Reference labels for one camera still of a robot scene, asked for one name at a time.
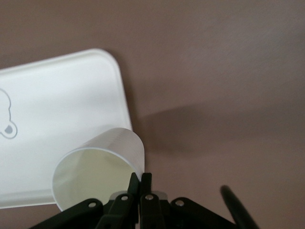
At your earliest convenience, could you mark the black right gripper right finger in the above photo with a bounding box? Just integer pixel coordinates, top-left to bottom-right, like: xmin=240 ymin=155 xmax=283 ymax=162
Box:
xmin=139 ymin=172 xmax=239 ymax=229

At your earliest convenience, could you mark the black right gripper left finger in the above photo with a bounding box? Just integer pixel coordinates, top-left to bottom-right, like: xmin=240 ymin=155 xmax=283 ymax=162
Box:
xmin=28 ymin=172 xmax=141 ymax=229

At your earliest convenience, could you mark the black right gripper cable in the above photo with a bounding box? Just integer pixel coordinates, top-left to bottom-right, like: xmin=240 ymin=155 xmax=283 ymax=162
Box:
xmin=220 ymin=185 xmax=260 ymax=229

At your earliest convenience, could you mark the white plastic cup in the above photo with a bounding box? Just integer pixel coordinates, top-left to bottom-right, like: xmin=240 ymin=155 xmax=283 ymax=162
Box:
xmin=52 ymin=127 xmax=145 ymax=212

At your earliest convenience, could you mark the cream tray with bear print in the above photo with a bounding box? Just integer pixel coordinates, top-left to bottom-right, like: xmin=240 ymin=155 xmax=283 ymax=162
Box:
xmin=0 ymin=48 xmax=133 ymax=210

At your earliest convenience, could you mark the brown table cover mat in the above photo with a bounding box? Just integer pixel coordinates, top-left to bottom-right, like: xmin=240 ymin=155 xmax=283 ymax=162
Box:
xmin=0 ymin=0 xmax=305 ymax=229

